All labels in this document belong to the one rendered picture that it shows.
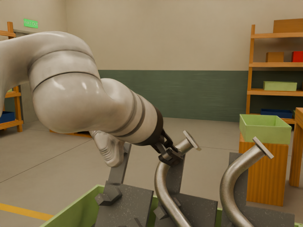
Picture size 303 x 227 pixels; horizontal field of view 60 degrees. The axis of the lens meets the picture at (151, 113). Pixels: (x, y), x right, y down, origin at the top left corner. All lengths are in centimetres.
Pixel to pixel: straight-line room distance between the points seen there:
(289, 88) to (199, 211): 557
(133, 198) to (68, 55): 55
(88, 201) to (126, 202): 17
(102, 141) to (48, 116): 18
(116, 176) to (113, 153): 38
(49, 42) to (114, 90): 10
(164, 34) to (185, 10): 75
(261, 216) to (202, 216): 13
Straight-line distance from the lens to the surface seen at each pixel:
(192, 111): 684
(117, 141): 41
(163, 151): 45
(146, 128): 39
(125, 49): 735
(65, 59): 26
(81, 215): 89
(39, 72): 27
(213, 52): 669
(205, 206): 69
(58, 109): 25
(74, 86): 25
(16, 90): 598
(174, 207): 66
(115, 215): 78
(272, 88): 612
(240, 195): 67
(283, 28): 620
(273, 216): 67
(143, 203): 74
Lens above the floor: 136
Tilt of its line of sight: 10 degrees down
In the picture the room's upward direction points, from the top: straight up
